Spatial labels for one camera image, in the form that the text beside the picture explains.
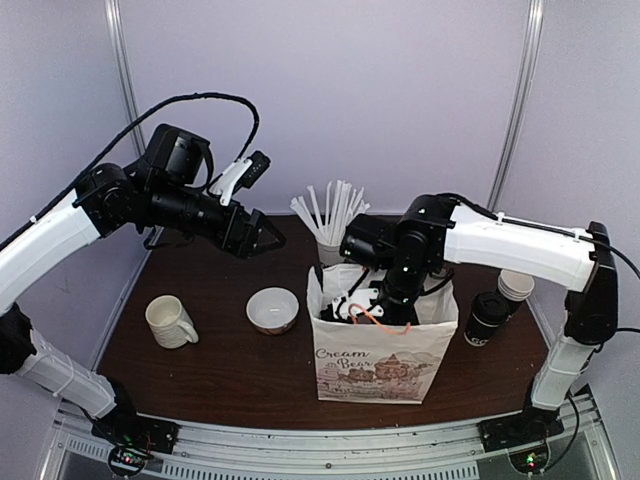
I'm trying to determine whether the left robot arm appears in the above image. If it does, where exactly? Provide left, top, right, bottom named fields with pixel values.
left=1, top=124, right=286, bottom=444

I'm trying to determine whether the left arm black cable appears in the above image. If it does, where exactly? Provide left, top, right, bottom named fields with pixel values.
left=0, top=92, right=261, bottom=251

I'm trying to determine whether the left aluminium corner post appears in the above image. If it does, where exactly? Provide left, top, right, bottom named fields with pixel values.
left=103, top=0, right=169, bottom=224

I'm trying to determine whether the wrapped white straws bundle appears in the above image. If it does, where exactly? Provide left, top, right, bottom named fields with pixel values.
left=290, top=180, right=370, bottom=246

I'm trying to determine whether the black plastic cup lid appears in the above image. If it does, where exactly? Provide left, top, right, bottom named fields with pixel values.
left=472, top=292, right=510, bottom=325

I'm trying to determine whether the aluminium corner post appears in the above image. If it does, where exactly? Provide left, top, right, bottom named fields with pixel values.
left=487, top=0, right=545, bottom=211
left=103, top=0, right=169, bottom=224

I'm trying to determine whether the right aluminium corner post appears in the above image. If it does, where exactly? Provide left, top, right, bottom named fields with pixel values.
left=487, top=0, right=545, bottom=211

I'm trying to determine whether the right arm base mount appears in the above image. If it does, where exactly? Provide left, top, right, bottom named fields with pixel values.
left=478, top=406, right=564, bottom=475

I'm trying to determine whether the white paper takeout bag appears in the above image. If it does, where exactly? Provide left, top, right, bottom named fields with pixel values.
left=306, top=264, right=459, bottom=404

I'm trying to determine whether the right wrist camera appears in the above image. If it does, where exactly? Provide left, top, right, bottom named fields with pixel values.
left=320, top=288, right=384, bottom=324

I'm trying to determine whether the stack of paper cups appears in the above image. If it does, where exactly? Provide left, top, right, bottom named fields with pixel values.
left=496, top=269, right=535, bottom=316

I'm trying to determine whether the black paper coffee cup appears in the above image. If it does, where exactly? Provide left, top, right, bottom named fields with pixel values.
left=464, top=312, right=508, bottom=347

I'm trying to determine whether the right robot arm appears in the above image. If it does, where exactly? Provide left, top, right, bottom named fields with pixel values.
left=339, top=193, right=618, bottom=442

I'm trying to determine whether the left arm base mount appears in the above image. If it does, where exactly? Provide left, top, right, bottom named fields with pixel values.
left=85, top=411, right=179, bottom=478

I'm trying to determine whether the cream ceramic mug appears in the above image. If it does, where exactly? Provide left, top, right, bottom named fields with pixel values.
left=145, top=295, right=199, bottom=349

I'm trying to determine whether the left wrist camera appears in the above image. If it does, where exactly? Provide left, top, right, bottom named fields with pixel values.
left=207, top=150, right=271, bottom=207

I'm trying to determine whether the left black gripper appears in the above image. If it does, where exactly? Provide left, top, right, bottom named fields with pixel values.
left=144, top=178, right=287, bottom=259

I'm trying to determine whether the white cup holding straws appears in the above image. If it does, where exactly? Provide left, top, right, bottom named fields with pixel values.
left=316, top=236, right=344, bottom=267

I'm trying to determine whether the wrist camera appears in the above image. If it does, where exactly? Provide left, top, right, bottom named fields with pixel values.
left=207, top=150, right=271, bottom=207
left=320, top=288, right=384, bottom=324

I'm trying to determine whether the white ceramic bowl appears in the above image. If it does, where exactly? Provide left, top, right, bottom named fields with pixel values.
left=246, top=287, right=299, bottom=335

